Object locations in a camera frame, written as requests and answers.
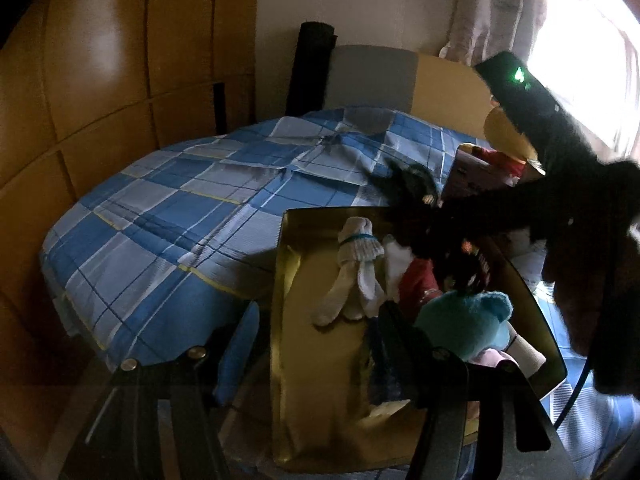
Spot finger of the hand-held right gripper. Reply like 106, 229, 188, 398
395, 205, 481, 261
372, 159, 447, 207

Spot pink cardboard box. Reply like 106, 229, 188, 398
442, 145, 517, 202

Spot blue plaid bed blanket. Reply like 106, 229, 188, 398
40, 107, 640, 471

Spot light pink curtain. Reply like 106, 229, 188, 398
440, 0, 556, 67

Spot white red plush toy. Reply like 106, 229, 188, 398
382, 237, 443, 311

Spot lilac cloth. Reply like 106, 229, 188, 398
470, 347, 518, 370

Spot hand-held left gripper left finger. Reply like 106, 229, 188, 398
57, 302, 261, 480

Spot black haired doll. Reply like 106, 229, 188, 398
435, 240, 493, 293

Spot white socks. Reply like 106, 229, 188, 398
312, 216, 386, 326

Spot teal plush toy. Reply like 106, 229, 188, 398
415, 290, 513, 361

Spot black cable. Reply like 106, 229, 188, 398
552, 355, 601, 432

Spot large window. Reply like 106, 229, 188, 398
530, 0, 640, 153

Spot yellow headboard panel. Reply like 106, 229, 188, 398
410, 52, 493, 142

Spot grey headboard panel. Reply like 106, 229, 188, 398
327, 45, 420, 113

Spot black rolled mat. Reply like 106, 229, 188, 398
286, 21, 339, 117

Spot gold box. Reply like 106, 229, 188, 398
270, 205, 568, 473

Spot yellow bear plush toy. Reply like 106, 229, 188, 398
482, 107, 542, 177

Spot wooden wardrobe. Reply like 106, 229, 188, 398
0, 0, 261, 411

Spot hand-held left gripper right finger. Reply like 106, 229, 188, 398
369, 304, 572, 480

